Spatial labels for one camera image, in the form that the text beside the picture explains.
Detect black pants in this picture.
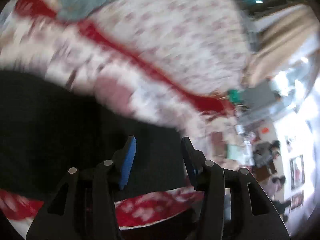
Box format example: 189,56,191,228
1,70,187,200

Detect green yarn bundle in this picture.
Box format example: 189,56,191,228
227,89,241,104

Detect floral print bed sheet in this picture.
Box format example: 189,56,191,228
44,0,250,95

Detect red and white floral blanket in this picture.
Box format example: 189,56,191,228
0,0,241,238

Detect beige curtain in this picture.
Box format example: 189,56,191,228
242,4,319,88

